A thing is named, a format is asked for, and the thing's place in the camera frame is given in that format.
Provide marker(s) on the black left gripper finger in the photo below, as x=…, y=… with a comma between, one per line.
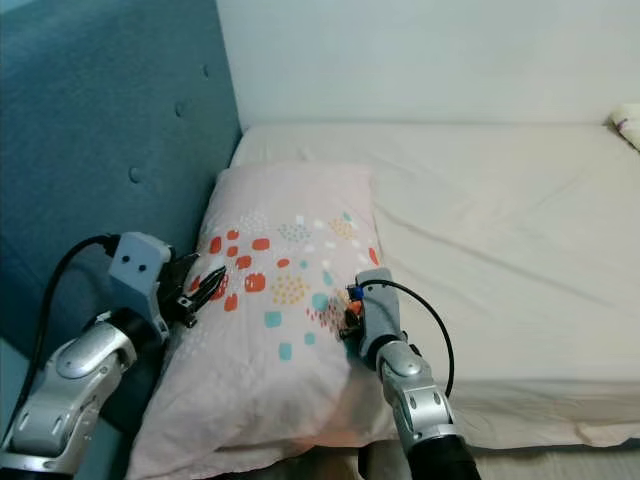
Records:
x=189, y=268
x=211, y=290

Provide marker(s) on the pink patterned pillow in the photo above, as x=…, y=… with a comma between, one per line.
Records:
x=260, y=400

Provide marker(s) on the cream cartoon print blanket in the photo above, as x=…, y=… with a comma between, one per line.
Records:
x=628, y=125

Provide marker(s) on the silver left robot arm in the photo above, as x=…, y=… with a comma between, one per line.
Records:
x=70, y=390

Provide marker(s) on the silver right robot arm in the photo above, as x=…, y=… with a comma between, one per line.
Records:
x=420, y=410

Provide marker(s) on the beige sheeted mattress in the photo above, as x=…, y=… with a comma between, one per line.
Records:
x=480, y=220

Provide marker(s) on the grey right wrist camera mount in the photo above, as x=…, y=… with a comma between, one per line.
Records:
x=378, y=310

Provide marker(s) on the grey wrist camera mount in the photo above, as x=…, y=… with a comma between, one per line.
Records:
x=378, y=310
x=135, y=270

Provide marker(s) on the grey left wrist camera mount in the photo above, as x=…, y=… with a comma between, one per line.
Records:
x=135, y=270

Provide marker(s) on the blue upholstered bed frame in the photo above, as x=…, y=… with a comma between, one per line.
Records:
x=100, y=120

